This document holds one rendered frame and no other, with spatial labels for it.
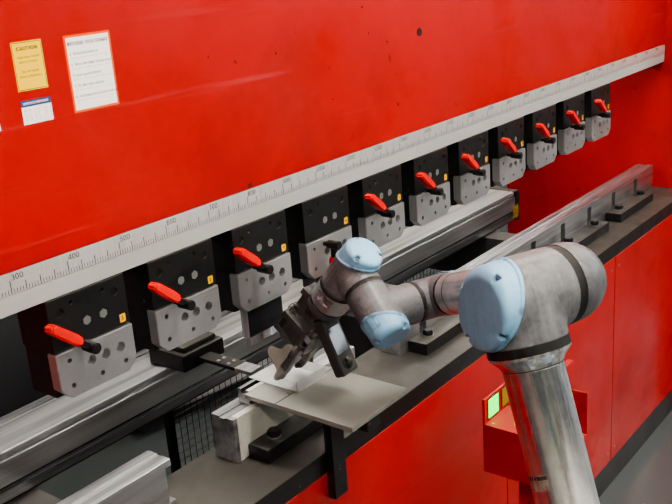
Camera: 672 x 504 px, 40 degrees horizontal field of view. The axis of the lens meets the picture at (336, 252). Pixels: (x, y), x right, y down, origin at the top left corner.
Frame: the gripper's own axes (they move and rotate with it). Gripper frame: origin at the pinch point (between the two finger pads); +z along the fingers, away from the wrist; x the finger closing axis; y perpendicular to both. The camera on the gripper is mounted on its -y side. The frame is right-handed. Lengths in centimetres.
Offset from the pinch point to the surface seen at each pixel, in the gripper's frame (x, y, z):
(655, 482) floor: -154, -82, 64
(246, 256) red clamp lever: 11.4, 15.9, -23.5
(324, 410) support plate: 7.0, -11.8, -7.6
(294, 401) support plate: 7.0, -6.2, -3.1
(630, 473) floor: -155, -74, 70
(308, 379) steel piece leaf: 0.6, -4.0, -3.1
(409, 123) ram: -49, 27, -31
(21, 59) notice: 47, 44, -51
